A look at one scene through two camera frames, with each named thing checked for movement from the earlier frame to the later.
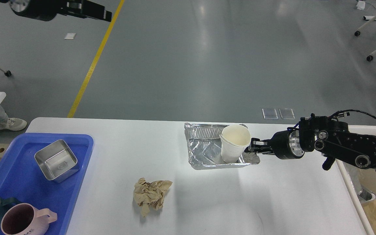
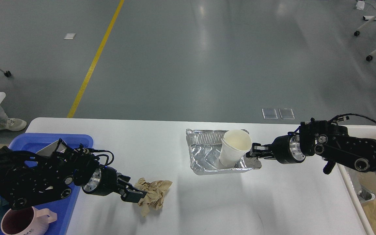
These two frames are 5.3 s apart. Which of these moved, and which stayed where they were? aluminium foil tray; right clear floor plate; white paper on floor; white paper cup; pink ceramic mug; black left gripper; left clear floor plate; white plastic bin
Moved: black left gripper; aluminium foil tray; white paper cup
Stayed: white plastic bin; left clear floor plate; right clear floor plate; white paper on floor; pink ceramic mug
